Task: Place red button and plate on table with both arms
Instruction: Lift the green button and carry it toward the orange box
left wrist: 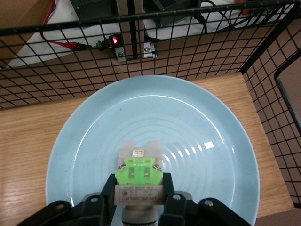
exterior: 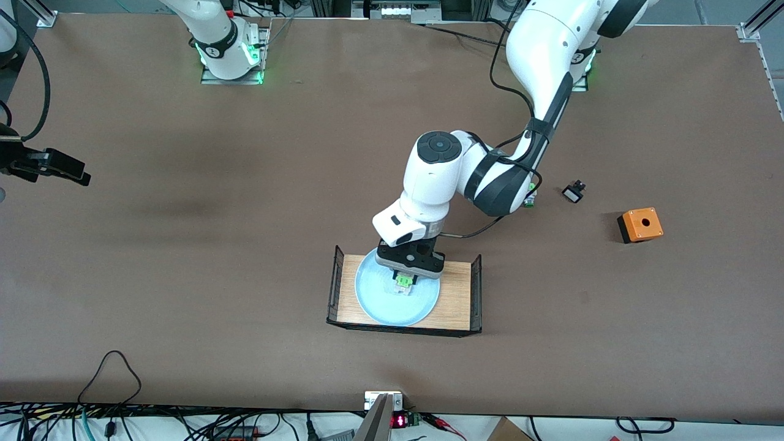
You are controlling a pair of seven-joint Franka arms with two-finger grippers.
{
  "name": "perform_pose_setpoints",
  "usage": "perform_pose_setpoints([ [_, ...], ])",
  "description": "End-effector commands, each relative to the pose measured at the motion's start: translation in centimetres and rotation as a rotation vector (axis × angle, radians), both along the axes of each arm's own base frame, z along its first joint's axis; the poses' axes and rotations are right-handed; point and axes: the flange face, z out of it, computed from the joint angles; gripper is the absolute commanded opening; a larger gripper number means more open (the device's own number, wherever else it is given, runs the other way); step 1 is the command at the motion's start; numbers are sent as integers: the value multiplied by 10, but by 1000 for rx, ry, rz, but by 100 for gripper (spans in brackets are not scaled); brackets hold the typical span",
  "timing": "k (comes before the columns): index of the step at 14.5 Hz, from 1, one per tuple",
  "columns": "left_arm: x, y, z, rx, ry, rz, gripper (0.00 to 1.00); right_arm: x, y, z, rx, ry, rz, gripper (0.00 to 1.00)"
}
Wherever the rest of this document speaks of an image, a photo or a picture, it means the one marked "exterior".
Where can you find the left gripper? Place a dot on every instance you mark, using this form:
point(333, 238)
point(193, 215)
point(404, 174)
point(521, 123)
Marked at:
point(394, 275)

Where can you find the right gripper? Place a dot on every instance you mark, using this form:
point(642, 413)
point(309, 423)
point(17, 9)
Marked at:
point(13, 163)

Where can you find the green white push button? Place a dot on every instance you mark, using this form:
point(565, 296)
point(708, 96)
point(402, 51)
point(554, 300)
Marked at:
point(534, 197)
point(403, 288)

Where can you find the light blue plate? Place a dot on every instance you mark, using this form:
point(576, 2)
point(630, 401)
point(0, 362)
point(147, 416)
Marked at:
point(380, 300)

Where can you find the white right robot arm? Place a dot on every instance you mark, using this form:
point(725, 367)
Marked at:
point(214, 30)

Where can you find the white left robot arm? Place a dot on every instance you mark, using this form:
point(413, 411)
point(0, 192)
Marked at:
point(551, 49)

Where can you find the wooden tray black mesh sides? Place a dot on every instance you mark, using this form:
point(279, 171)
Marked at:
point(456, 300)

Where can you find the red digit display module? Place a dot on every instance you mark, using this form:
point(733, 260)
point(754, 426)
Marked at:
point(399, 421)

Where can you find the grey pole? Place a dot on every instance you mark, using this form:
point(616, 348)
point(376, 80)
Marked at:
point(375, 425)

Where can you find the cardboard piece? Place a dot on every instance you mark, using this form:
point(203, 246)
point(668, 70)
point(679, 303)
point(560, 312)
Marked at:
point(508, 432)

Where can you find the orange box with hole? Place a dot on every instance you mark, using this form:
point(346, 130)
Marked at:
point(642, 225)

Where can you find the metal bracket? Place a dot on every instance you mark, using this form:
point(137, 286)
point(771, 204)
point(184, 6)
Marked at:
point(375, 398)

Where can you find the small black switch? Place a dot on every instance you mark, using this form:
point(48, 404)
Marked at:
point(573, 193)

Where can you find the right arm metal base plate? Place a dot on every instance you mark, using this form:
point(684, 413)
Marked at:
point(233, 79)

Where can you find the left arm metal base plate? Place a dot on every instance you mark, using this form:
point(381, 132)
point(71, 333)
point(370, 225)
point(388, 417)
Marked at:
point(582, 82)

